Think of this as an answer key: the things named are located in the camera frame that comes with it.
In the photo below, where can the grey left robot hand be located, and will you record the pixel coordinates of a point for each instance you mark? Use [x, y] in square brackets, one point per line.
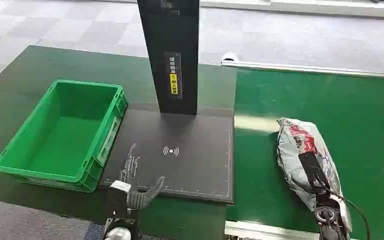
[138, 199]

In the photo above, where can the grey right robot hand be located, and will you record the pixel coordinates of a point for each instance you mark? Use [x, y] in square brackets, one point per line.
[313, 172]

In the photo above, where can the grey plastic parcel bag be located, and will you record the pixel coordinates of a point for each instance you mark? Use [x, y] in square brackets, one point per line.
[293, 155]

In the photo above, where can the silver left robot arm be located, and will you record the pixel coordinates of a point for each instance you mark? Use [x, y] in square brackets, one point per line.
[122, 230]

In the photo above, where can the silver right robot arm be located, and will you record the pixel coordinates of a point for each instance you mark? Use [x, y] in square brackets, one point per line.
[328, 218]

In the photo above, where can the green conveyor belt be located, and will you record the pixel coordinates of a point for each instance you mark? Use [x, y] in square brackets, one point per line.
[361, 132]

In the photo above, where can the black scanner stand with plate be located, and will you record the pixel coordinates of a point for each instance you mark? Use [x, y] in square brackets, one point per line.
[192, 165]

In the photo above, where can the green plastic crate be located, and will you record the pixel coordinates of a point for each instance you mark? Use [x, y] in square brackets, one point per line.
[66, 142]

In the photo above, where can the black and yellow warning sticker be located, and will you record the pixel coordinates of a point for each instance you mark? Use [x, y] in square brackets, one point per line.
[173, 76]

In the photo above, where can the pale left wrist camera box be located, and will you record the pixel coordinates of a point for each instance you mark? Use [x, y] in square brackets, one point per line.
[120, 186]

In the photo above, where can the short silver conveyor rail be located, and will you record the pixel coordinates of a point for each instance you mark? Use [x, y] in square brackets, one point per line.
[268, 231]

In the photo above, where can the long silver conveyor rail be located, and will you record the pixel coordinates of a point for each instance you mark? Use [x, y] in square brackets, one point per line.
[311, 69]

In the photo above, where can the white rounded rail end cap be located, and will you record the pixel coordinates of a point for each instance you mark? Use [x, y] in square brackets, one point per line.
[230, 57]

